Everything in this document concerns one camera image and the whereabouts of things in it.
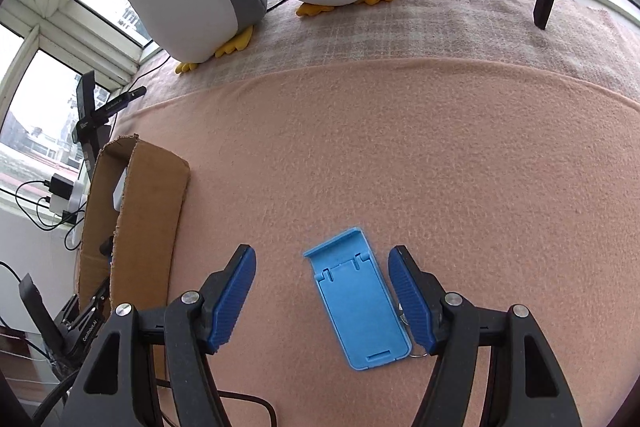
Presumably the white usb wall charger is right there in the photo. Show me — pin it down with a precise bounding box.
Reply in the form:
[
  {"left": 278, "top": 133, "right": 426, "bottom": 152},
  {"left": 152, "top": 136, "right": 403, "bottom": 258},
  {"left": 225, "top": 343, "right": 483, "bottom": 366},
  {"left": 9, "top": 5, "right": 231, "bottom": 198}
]
[{"left": 113, "top": 168, "right": 128, "bottom": 212}]

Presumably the brown cardboard box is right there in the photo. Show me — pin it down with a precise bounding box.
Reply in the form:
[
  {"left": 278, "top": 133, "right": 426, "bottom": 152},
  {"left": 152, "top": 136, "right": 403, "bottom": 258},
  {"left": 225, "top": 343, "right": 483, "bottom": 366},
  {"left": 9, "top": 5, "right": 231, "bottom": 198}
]
[{"left": 76, "top": 134, "right": 190, "bottom": 312}]

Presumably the plaid cloth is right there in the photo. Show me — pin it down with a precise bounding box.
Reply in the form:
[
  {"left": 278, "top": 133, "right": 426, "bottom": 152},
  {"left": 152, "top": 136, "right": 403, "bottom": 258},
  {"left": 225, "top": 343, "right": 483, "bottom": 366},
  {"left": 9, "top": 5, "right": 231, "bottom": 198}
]
[{"left": 125, "top": 0, "right": 639, "bottom": 115}]

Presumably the white power strip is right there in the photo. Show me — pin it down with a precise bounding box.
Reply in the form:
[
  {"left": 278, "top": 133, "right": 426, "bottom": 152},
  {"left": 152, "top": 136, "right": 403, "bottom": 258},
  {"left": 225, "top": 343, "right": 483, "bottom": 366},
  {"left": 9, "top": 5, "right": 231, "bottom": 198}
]
[{"left": 49, "top": 183, "right": 87, "bottom": 251}]

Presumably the black power adapter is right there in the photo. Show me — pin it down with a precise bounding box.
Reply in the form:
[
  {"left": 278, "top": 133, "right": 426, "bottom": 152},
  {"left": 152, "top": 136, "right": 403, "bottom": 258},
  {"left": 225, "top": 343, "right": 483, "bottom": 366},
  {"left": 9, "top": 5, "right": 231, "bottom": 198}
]
[{"left": 48, "top": 173, "right": 75, "bottom": 200}]

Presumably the blue phone stand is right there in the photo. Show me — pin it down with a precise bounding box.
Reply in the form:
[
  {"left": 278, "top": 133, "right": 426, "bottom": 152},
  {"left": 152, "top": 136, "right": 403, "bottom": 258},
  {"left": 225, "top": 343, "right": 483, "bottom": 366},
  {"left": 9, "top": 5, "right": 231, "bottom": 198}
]
[{"left": 304, "top": 228, "right": 412, "bottom": 372}]

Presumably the black gripper stand device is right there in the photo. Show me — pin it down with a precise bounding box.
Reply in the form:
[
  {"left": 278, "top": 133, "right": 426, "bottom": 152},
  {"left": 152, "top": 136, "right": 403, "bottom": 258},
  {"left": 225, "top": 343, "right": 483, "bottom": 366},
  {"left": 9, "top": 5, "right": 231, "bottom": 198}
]
[{"left": 72, "top": 70, "right": 146, "bottom": 179}]

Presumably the peach fleece blanket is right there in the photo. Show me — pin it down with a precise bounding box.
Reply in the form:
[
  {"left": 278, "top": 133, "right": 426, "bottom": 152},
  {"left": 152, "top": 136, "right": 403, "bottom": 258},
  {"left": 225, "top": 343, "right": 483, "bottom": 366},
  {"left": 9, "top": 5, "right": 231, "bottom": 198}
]
[{"left": 79, "top": 56, "right": 640, "bottom": 427}]

